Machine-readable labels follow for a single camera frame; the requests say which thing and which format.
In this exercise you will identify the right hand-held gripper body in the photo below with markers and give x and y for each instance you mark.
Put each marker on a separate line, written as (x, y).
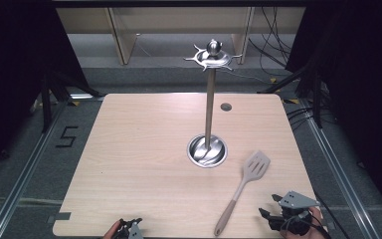
(297, 200)

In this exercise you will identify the person's left hand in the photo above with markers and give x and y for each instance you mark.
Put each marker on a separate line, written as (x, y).
(111, 230)

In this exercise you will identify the light wooden desk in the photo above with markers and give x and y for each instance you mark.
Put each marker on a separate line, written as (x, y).
(122, 36)

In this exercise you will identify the black tripod stand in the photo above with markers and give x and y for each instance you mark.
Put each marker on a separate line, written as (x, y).
(48, 99)
(317, 99)

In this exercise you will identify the grey table grommet cap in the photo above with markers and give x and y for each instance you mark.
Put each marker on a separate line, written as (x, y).
(226, 107)

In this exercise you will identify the dark tape strip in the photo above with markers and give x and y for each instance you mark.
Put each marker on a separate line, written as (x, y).
(61, 216)

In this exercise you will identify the aluminium floor rail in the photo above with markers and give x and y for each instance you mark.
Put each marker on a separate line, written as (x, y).
(23, 179)
(338, 166)

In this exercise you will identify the black curtain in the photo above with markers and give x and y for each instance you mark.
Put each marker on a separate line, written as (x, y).
(364, 83)
(13, 66)

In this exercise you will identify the beige slotted silicone spatula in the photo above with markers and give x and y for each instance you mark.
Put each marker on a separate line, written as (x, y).
(254, 166)

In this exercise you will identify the metal utensil stand with hooks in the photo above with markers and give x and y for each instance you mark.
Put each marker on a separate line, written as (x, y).
(209, 109)

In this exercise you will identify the person's right hand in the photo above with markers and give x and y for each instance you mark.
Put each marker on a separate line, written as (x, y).
(314, 216)

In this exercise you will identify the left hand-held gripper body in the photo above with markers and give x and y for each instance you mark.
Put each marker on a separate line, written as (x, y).
(134, 231)

